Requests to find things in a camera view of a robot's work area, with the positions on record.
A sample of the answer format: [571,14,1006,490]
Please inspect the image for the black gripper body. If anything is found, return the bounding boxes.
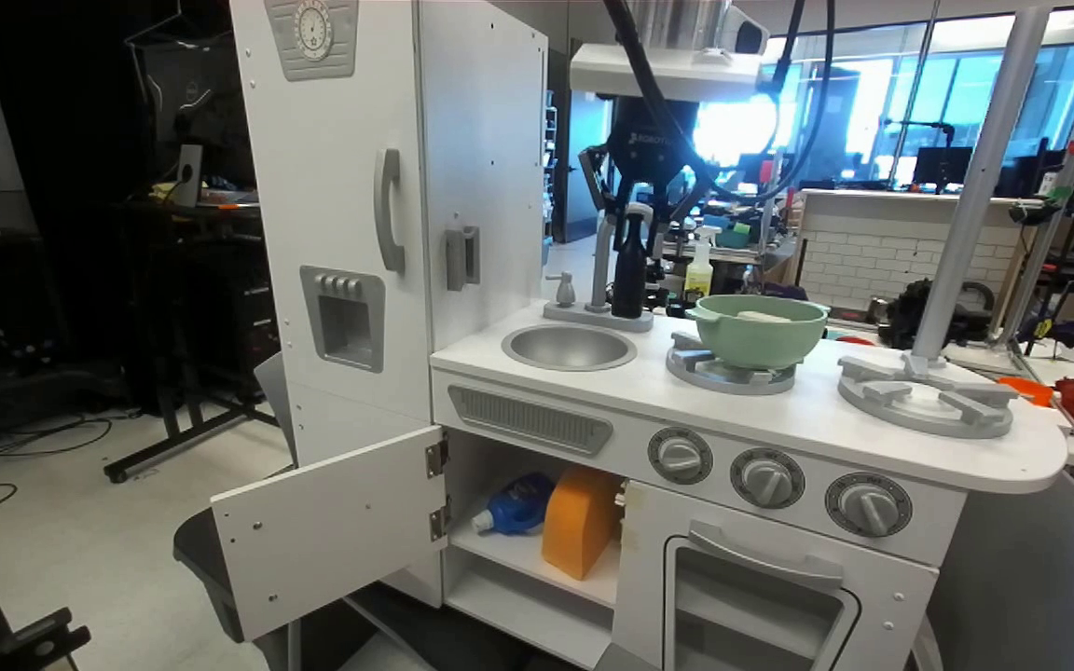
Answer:
[608,92,703,195]

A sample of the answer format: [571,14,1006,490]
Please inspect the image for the black slim bottle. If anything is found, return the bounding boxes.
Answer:
[608,211,653,321]

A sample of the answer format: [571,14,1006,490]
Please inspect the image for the orange sponge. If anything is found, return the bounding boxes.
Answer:
[543,467,625,586]

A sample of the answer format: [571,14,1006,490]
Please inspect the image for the white cupboard door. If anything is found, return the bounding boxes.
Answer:
[204,420,448,646]

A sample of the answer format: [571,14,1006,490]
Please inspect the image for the yellow spray bottle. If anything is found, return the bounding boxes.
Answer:
[684,226,722,302]

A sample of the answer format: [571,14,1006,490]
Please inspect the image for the grey toy phone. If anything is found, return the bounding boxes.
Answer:
[439,222,487,298]

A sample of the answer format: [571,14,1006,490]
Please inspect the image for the green bowl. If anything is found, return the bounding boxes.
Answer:
[688,292,833,378]

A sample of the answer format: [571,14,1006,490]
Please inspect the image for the silver toy sink basin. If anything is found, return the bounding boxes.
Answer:
[502,321,641,378]

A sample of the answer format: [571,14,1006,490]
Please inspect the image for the grey toy stove burner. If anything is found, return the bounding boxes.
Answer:
[663,331,805,400]
[837,350,1021,442]

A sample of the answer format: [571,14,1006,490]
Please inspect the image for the white brick counter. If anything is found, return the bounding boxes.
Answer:
[794,188,1043,318]

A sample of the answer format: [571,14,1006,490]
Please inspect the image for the white toy kitchen set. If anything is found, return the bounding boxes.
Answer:
[204,0,1074,671]

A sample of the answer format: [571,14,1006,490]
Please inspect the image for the black bag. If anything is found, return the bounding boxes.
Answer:
[872,276,1002,354]

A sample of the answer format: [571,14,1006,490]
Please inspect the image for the grey stove knob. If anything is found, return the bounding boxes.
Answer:
[822,470,917,543]
[726,449,810,513]
[647,426,722,493]

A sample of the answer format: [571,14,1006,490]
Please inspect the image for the grey toy ice dispenser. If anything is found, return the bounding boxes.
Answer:
[295,261,391,378]

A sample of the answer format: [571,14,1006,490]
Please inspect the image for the white slanted pole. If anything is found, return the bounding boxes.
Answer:
[908,0,1058,381]

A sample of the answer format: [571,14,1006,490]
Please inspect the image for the grey toy clock panel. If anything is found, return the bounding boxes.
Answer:
[262,0,361,84]

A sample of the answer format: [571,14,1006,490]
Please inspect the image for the blue detergent bottle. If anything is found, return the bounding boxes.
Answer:
[475,470,556,541]

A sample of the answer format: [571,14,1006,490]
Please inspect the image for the white toy oven door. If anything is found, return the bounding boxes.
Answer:
[608,480,945,671]

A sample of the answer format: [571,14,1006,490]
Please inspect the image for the orange tool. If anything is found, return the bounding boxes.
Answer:
[996,369,1058,409]

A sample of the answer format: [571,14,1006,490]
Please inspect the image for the black equipment stand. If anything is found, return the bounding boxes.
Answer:
[100,183,284,490]

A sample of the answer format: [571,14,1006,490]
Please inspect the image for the grey plastic chair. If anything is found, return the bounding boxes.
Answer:
[927,475,1074,671]

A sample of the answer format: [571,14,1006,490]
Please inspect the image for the white wrist camera plate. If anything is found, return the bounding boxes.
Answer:
[564,42,771,103]

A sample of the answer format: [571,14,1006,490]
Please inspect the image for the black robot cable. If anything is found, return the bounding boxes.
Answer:
[754,0,842,211]

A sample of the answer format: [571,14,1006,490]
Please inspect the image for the grey fridge door handle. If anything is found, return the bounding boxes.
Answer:
[370,144,410,281]

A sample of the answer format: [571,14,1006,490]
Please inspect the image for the black floor cable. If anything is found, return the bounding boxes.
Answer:
[0,409,121,531]

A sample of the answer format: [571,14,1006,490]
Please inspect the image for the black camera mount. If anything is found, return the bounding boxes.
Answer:
[0,572,99,671]

